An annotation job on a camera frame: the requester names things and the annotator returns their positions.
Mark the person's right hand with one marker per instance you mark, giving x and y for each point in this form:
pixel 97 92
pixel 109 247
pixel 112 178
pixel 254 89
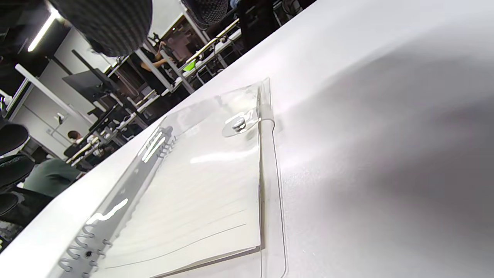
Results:
pixel 112 23

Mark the stack of lined loose-leaf paper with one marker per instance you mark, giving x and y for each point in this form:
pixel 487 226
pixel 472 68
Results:
pixel 193 200

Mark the black monitor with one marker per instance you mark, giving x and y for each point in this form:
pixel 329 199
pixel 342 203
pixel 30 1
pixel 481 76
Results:
pixel 87 85

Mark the ceiling light strip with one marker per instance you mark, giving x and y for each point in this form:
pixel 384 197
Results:
pixel 42 29

